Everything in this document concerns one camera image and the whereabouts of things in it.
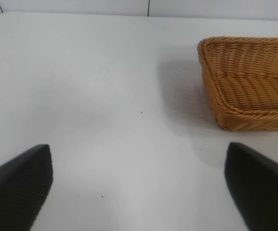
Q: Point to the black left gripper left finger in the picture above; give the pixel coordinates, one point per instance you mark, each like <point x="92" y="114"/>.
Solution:
<point x="16" y="192"/>

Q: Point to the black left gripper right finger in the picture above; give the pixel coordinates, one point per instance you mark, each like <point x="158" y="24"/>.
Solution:
<point x="259" y="190"/>

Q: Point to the brown woven wicker basket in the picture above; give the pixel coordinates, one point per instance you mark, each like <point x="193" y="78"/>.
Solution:
<point x="249" y="96"/>

